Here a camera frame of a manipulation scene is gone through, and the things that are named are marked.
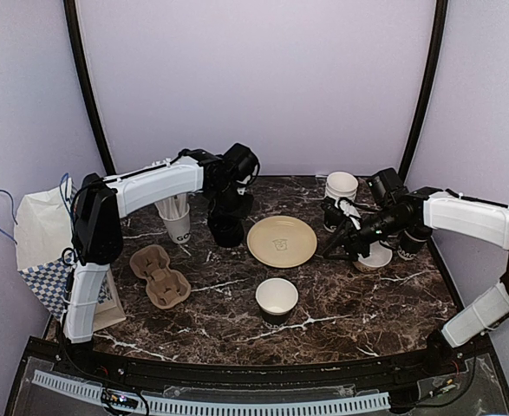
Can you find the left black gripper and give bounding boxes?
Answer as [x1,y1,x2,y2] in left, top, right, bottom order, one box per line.
[208,181,254,222]

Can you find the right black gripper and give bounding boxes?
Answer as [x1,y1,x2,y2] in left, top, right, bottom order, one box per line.
[323,206,408,261]

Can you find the stack of black lids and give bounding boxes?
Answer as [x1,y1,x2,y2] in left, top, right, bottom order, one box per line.
[207,216,245,248]

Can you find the stack of paper cups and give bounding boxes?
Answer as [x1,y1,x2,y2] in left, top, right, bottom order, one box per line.
[324,172,358,202]

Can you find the black paper coffee cup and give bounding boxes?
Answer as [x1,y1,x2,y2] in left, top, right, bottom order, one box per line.
[396,228,432,261]

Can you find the cardboard cup carrier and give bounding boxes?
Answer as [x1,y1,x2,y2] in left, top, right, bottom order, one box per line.
[129,244,191,309]

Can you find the blue checkered paper bag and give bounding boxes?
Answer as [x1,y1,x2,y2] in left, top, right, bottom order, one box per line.
[0,172,127,335]

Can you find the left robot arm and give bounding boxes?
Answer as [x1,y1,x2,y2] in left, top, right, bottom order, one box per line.
[62,143,260,343]

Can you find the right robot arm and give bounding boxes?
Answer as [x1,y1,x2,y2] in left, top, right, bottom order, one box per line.
[321,168,509,376]

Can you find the white ceramic bowl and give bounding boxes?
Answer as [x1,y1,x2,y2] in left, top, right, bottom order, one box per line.
[353,242,393,272]

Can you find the wrapped white straws bundle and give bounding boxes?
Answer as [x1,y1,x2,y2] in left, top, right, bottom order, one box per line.
[154,192,188,220]

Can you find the white cup holding straws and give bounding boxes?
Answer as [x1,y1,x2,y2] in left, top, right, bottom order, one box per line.
[162,205,191,244]

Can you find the cream round plate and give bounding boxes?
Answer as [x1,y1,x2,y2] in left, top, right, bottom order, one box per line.
[246,216,317,269]

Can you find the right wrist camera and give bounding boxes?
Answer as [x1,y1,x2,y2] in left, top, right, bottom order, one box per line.
[321,198,361,231]

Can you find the white cable duct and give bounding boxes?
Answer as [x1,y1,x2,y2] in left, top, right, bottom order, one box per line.
[31,370,390,415]

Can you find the left black frame post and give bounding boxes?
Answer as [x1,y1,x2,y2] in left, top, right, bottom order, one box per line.
[62,0,116,175]

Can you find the black frame post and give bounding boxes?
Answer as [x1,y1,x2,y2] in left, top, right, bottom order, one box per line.
[398,0,448,180]
[62,0,116,175]

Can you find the right black frame post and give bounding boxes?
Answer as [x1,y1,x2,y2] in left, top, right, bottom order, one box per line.
[398,0,448,180]

